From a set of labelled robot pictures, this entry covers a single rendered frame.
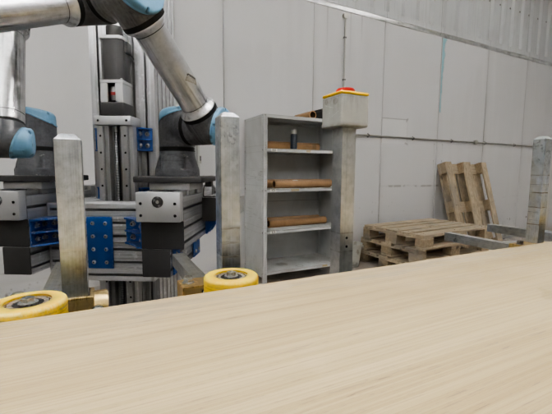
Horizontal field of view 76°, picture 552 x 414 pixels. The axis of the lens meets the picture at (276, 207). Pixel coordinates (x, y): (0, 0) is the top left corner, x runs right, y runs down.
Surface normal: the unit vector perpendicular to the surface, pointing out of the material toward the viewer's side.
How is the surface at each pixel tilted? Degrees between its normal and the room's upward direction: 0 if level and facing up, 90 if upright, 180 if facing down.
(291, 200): 90
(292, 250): 90
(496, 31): 90
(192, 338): 0
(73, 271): 90
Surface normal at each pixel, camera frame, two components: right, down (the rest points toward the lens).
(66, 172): 0.44, 0.10
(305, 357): 0.00, -0.99
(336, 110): -0.90, 0.04
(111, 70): -0.04, 0.11
